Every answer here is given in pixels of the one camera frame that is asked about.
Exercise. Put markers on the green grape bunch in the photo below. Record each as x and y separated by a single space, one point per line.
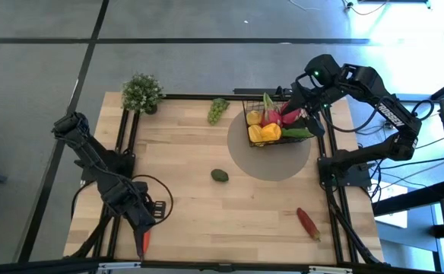
217 110

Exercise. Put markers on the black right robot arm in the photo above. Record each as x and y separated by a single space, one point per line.
393 114

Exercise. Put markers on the round yellow fruit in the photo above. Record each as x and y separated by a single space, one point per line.
254 117

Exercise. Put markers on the black horizontal rail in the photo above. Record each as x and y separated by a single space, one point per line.
35 266

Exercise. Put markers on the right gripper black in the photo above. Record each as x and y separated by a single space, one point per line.
308 99

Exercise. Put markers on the orange carrot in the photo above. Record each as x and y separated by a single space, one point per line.
147 241

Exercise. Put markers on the small black clamp knob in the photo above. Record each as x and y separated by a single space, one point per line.
280 90

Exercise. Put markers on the green avocado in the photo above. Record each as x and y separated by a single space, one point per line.
219 175

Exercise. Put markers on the black aluminium table frame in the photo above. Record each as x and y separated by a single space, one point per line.
191 96

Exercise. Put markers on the pink dragon fruit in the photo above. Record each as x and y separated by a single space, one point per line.
292 117
271 118

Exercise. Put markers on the yellow bell pepper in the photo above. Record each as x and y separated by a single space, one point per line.
271 132

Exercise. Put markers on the small potted green plant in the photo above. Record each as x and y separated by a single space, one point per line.
142 93

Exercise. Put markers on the round grey mat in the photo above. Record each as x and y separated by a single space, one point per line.
267 163

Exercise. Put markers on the dark red chili pepper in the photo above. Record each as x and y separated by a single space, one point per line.
307 223

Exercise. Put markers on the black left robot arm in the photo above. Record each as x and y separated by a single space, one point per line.
89 153

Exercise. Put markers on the black slanted beam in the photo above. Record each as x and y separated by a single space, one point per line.
438 192

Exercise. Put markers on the silver metal bracket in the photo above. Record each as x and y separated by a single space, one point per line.
119 265
330 269

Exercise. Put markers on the green cucumber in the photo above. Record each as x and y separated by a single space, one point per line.
296 133

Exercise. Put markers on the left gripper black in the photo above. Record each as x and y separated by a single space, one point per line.
140 205

